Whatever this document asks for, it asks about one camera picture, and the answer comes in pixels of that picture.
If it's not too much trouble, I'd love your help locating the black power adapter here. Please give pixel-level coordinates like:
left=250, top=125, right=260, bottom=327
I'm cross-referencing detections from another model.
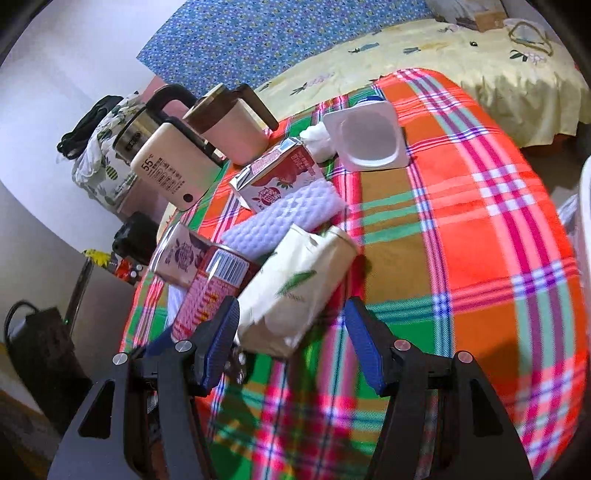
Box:
left=4, top=300, right=92, bottom=435

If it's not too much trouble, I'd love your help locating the white foam fruit net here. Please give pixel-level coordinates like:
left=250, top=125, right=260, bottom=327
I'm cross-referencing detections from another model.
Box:
left=221, top=179, right=346, bottom=260

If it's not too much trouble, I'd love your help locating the red soda can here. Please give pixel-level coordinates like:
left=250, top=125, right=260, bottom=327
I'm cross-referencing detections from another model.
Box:
left=171, top=245, right=260, bottom=342

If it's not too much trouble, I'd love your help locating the brown cord loop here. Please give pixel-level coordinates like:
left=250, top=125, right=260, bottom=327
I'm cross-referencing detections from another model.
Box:
left=507, top=20, right=554, bottom=57

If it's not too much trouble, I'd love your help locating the white leaf-print paper carton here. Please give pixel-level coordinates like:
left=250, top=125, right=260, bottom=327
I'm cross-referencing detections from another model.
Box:
left=235, top=225, right=360, bottom=359

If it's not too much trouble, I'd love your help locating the pink mug with brown handle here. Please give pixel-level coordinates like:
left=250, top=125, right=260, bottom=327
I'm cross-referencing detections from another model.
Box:
left=183, top=83, right=280, bottom=167

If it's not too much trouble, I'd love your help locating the white plastic yogurt cup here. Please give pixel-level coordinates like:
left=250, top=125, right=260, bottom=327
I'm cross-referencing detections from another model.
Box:
left=322, top=96, right=410, bottom=172

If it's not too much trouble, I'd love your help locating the pink electric kettle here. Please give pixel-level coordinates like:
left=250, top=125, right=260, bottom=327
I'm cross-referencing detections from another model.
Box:
left=113, top=84, right=224, bottom=211

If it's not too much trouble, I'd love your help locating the cardboard quilt box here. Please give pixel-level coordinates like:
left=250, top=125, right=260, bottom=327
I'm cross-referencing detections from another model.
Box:
left=454, top=4, right=508, bottom=32

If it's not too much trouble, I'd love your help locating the yellow printed bed sheet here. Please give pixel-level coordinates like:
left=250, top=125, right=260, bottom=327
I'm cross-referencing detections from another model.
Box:
left=256, top=20, right=590, bottom=147

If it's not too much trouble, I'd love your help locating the purple milk carton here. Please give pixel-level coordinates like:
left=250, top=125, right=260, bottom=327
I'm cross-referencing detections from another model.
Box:
left=148, top=223, right=212, bottom=288

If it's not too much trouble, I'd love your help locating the blue floral headboard cushion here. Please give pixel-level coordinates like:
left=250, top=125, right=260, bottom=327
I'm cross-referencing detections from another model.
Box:
left=137, top=0, right=433, bottom=96

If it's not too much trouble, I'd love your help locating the red strawberry milk carton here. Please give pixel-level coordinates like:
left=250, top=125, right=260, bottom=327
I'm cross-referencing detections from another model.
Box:
left=229, top=137, right=324, bottom=213

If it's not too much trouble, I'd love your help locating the white tissue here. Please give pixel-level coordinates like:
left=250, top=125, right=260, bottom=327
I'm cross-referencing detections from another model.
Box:
left=298, top=122, right=337, bottom=164

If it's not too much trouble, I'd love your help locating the black bag on pillow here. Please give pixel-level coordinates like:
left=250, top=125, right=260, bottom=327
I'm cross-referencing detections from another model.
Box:
left=56, top=95, right=122, bottom=160

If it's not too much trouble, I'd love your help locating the pineapple print pillow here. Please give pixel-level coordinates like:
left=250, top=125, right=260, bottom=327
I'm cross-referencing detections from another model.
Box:
left=71, top=92, right=143, bottom=212

